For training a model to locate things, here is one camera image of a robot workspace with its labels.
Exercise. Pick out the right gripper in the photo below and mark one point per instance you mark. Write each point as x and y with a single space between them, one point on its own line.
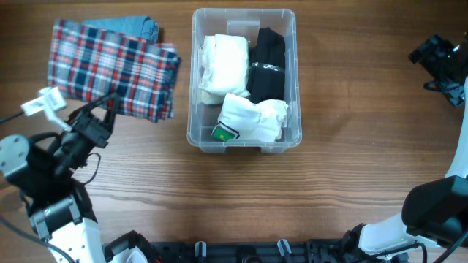
440 47

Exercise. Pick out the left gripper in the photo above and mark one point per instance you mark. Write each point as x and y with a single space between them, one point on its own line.
91 128

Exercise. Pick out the plaid flannel cloth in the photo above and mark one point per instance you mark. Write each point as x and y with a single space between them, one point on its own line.
86 63

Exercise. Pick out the blue denim jeans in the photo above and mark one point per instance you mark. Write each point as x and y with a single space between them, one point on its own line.
137 26

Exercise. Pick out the cream cloth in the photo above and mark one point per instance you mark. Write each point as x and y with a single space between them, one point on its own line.
225 63

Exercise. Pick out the white printed t-shirt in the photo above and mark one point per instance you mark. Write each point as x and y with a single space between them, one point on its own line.
241 119

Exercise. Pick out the clear plastic storage bin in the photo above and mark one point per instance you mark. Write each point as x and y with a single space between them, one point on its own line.
246 23

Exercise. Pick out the black garment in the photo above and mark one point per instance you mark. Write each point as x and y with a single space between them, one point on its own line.
266 77

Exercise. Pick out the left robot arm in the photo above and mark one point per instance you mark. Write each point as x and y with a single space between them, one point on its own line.
58 206

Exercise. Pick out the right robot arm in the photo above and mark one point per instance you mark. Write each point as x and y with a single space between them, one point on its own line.
433 215

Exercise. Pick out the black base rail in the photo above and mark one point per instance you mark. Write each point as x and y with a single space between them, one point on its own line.
311 251

